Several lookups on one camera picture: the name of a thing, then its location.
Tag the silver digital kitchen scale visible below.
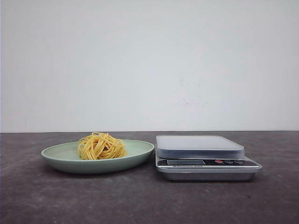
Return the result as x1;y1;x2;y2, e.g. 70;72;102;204
156;135;262;181

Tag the yellow vermicelli noodle bundle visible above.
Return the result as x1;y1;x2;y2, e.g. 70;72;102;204
77;132;128;160

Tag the light green round plate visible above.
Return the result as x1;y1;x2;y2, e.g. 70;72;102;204
41;140;155;175

